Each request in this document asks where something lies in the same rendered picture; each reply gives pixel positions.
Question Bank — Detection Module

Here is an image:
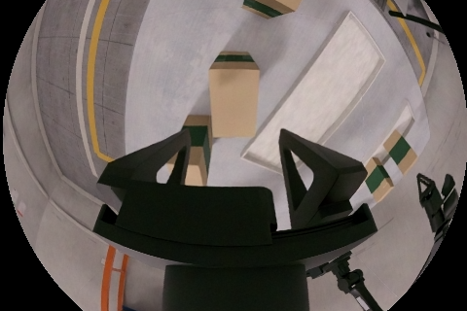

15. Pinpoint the white rectangular tray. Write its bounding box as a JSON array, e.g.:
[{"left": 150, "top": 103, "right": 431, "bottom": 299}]
[
  {"left": 240, "top": 11, "right": 386, "bottom": 175},
  {"left": 360, "top": 98, "right": 415, "bottom": 166}
]

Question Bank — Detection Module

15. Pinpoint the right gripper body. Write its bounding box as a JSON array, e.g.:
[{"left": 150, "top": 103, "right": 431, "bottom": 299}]
[{"left": 420, "top": 183, "right": 438, "bottom": 220}]

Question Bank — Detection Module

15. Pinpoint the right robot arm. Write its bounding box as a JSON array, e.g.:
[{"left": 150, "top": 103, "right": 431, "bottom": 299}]
[{"left": 326, "top": 174, "right": 459, "bottom": 311}]

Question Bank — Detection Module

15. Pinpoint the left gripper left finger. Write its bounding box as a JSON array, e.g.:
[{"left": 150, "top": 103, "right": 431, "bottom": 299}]
[{"left": 102, "top": 128, "right": 192, "bottom": 185}]

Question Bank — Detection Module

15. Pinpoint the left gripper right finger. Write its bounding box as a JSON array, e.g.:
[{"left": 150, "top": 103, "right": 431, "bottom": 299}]
[{"left": 278, "top": 128, "right": 368, "bottom": 229}]

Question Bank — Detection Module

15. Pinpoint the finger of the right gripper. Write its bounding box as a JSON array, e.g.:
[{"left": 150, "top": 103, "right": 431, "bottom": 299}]
[
  {"left": 416, "top": 173, "right": 435, "bottom": 200},
  {"left": 419, "top": 178, "right": 429, "bottom": 187}
]

